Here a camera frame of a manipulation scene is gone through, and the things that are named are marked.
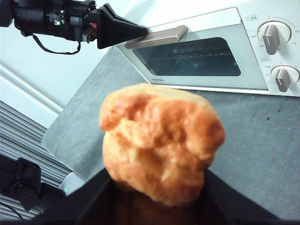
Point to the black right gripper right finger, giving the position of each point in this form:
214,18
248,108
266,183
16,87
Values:
234,206

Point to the cream brown temperature knob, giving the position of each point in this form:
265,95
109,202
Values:
272,37

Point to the cream Toshiba toaster oven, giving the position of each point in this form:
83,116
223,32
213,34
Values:
295,54

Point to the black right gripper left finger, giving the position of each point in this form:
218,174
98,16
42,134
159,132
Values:
82,201

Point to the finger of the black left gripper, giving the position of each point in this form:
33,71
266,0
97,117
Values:
114,32
117,13

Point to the grey ribbed panel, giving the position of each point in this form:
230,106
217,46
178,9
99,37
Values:
23,131

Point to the cream brown timer knob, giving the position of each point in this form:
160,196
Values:
283,78

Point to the golden brown bread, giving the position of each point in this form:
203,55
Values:
159,140

